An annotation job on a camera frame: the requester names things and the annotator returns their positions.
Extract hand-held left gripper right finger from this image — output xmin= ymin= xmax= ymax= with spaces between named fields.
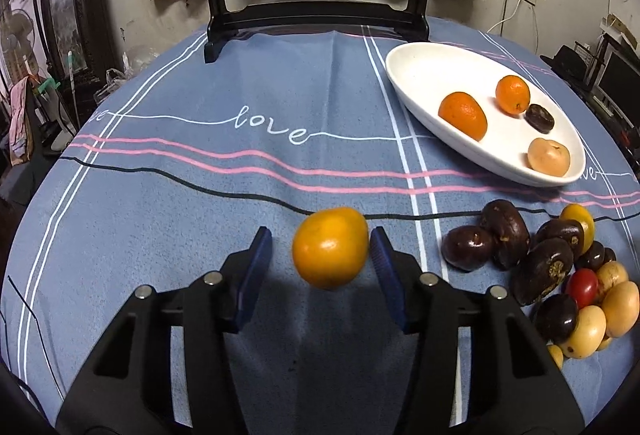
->
xmin=369 ymin=226 xmax=586 ymax=435

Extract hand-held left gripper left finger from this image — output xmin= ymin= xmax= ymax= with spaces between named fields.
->
xmin=55 ymin=226 xmax=273 ymax=435

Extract orange-yellow round fruit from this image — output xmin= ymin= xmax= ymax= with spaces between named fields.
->
xmin=291 ymin=206 xmax=370 ymax=291

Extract small dark purple fruit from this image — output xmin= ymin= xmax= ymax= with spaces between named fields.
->
xmin=574 ymin=241 xmax=606 ymax=272

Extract white oval plate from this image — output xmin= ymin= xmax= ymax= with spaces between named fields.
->
xmin=385 ymin=42 xmax=587 ymax=188

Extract blue striped tablecloth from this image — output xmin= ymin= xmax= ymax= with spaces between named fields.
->
xmin=0 ymin=17 xmax=640 ymax=435

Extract large orange mandarin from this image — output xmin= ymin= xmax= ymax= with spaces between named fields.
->
xmin=438 ymin=91 xmax=488 ymax=142

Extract large tan round fruit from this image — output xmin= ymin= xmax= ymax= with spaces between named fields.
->
xmin=527 ymin=138 xmax=571 ymax=176

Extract small dark water chestnut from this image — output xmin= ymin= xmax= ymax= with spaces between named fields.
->
xmin=525 ymin=104 xmax=555 ymax=134

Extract small orange mandarin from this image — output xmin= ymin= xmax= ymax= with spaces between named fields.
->
xmin=495 ymin=75 xmax=531 ymax=116

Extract clear plastic bags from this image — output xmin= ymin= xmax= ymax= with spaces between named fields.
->
xmin=92 ymin=45 xmax=156 ymax=106

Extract black hat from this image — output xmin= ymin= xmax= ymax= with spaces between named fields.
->
xmin=540 ymin=45 xmax=592 ymax=82

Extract pink cloth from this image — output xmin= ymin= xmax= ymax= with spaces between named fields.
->
xmin=7 ymin=76 xmax=35 ymax=168

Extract computer monitor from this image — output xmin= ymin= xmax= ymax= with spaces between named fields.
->
xmin=597 ymin=47 xmax=640 ymax=116

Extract cardboard box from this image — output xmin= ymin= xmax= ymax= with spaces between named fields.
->
xmin=600 ymin=14 xmax=640 ymax=46

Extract standing fan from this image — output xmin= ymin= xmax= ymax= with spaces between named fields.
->
xmin=0 ymin=7 xmax=36 ymax=80

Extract white power cable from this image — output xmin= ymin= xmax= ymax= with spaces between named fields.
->
xmin=486 ymin=0 xmax=525 ymax=36

